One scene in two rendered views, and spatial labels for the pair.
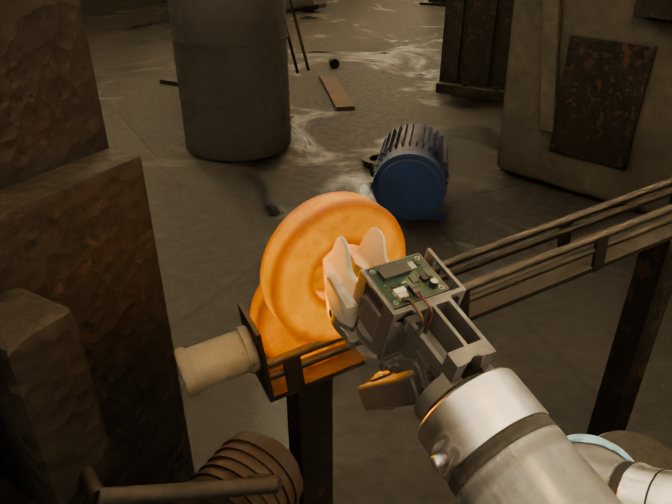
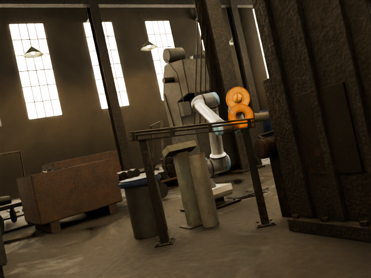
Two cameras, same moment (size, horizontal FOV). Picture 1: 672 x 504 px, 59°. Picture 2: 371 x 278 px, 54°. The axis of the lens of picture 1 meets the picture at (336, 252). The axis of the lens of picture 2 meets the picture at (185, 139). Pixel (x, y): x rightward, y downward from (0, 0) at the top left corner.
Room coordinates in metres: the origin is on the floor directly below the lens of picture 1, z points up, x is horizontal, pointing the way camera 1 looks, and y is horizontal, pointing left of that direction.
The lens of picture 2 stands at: (2.77, 0.88, 0.61)
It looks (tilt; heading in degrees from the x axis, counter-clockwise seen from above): 1 degrees up; 211
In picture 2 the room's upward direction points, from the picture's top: 12 degrees counter-clockwise
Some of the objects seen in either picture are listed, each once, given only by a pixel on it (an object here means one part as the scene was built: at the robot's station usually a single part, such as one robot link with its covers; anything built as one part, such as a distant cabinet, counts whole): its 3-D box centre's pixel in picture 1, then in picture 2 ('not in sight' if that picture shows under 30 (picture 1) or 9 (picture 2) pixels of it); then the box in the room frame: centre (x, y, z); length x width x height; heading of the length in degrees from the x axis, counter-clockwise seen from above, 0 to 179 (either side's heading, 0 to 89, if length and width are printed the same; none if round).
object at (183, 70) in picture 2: not in sight; (194, 105); (-4.47, -3.01, 1.42); 1.43 x 1.22 x 2.85; 65
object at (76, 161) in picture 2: not in sight; (83, 180); (-1.37, -3.63, 0.38); 1.03 x 0.83 x 0.75; 153
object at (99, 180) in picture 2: not in sight; (70, 193); (-0.07, -2.48, 0.33); 0.93 x 0.73 x 0.66; 157
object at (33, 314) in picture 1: (37, 402); not in sight; (0.48, 0.32, 0.68); 0.11 x 0.08 x 0.24; 60
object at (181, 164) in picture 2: not in sight; (186, 183); (0.49, -0.55, 0.31); 0.24 x 0.16 x 0.62; 150
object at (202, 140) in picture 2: not in sight; (218, 146); (-2.74, -1.81, 0.43); 1.23 x 0.93 x 0.87; 148
